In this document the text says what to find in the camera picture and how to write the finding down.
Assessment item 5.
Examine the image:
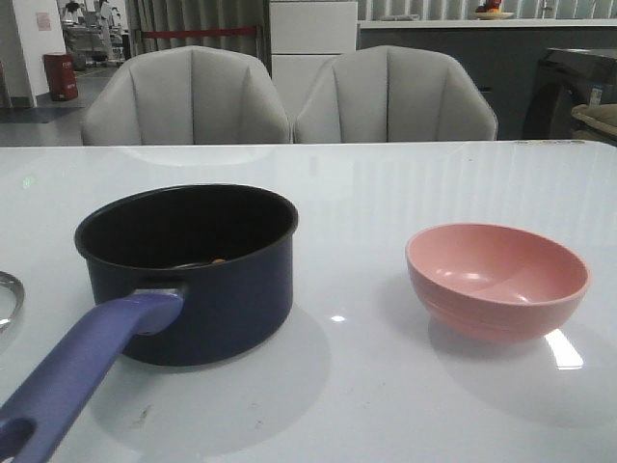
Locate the dark blue saucepan purple handle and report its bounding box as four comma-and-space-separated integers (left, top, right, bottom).
1, 184, 299, 462

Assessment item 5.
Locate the pink plastic bowl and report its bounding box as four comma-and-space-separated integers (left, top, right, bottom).
405, 223, 590, 342

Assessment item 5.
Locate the glass pot lid purple knob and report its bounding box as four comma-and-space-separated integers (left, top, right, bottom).
1, 271, 25, 334

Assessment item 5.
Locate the right grey upholstered chair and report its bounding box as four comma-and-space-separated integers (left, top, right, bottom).
293, 45, 498, 144

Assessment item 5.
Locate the grey upholstered chair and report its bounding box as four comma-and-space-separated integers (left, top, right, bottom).
293, 45, 498, 144
81, 45, 291, 146

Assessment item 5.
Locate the left grey upholstered chair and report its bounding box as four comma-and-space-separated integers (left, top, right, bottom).
81, 45, 291, 146

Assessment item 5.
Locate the white cabinet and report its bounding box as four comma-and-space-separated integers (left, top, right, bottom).
269, 1, 358, 119

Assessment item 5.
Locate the red barrier tape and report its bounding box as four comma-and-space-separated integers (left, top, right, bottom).
141, 26, 259, 40

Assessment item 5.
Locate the dark grey counter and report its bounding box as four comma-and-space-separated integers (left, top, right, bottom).
357, 19, 617, 141

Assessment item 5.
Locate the fruit plate on counter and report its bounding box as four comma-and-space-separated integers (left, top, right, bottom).
471, 0, 514, 20

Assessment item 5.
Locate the red bin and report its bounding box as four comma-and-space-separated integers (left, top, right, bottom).
43, 53, 78, 101

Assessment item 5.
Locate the dark appliance at right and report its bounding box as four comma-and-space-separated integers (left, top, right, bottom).
522, 48, 616, 140

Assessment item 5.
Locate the beige cushion at right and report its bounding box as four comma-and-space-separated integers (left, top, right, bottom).
571, 103, 617, 147

